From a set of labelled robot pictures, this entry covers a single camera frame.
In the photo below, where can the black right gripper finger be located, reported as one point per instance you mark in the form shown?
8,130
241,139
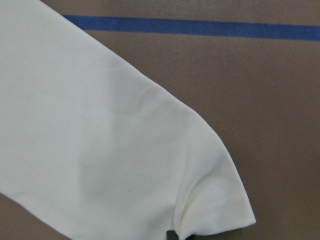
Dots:
170,235

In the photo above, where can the cream long-sleeve cat shirt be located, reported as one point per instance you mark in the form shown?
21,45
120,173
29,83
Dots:
97,150

